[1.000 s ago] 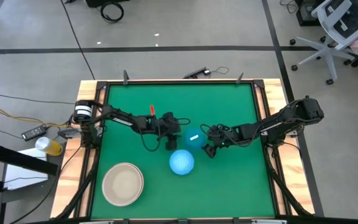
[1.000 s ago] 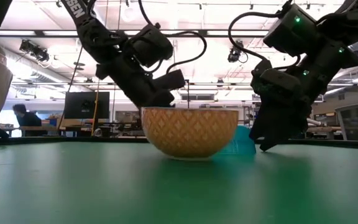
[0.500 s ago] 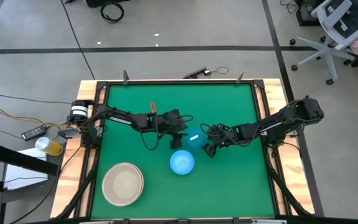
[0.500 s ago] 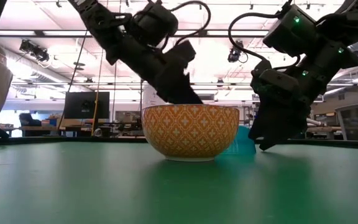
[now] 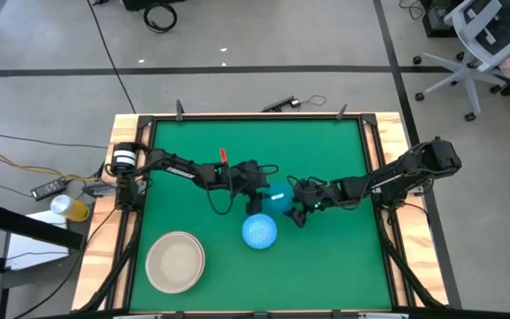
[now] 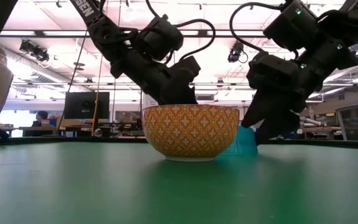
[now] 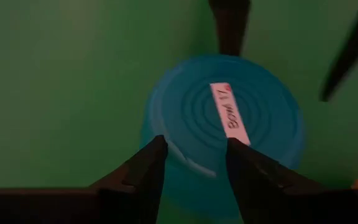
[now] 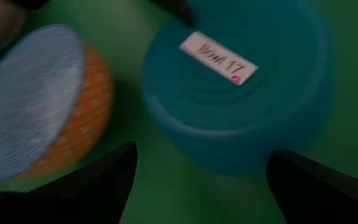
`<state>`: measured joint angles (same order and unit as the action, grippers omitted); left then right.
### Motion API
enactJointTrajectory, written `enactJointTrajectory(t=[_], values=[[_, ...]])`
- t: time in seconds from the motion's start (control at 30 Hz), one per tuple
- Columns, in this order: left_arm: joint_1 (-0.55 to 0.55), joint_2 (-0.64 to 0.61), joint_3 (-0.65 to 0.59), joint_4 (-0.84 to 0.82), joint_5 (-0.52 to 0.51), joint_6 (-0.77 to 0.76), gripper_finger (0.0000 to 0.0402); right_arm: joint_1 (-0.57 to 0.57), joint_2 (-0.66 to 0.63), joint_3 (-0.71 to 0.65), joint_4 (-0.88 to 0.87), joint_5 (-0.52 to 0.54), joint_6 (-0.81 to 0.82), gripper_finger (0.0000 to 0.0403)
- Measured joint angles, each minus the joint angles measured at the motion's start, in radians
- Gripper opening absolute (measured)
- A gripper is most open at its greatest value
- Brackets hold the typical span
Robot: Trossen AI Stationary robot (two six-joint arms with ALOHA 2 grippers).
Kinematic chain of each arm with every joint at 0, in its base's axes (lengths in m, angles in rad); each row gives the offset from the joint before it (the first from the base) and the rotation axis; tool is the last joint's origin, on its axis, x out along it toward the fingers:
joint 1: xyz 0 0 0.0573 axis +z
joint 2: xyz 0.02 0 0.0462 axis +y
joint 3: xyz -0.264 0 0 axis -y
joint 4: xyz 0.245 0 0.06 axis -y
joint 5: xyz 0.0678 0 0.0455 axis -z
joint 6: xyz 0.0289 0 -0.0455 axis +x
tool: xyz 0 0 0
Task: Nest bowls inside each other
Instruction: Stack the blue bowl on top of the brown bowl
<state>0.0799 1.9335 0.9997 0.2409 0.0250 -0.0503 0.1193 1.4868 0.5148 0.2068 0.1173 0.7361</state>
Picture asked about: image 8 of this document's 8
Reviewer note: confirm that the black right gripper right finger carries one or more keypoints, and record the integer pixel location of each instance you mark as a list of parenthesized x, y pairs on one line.
[(322, 196)]

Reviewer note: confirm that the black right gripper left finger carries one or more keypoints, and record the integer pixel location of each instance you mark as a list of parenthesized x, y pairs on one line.
[(82, 193)]

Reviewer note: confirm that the white paper label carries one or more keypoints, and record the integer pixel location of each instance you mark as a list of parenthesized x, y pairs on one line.
[(219, 57)]

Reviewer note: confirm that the teal plastic bowl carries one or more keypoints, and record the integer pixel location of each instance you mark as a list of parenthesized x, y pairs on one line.
[(228, 118)]

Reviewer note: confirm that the yellow patterned ceramic bowl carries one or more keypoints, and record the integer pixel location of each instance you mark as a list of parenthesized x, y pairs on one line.
[(36, 102)]

